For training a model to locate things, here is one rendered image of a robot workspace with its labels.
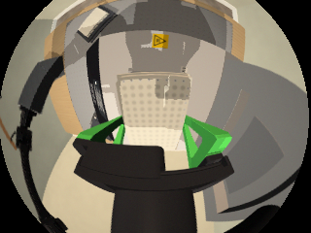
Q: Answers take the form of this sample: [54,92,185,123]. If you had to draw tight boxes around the white well pcr plate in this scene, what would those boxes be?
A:
[116,72,192,150]

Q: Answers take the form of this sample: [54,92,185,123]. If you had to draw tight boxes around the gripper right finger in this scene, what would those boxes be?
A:
[183,115,232,168]

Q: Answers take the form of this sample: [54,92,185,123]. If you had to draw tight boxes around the cream well plate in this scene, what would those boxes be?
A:
[78,8,108,37]

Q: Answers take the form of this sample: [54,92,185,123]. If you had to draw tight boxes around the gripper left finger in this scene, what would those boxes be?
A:
[77,116,125,145]

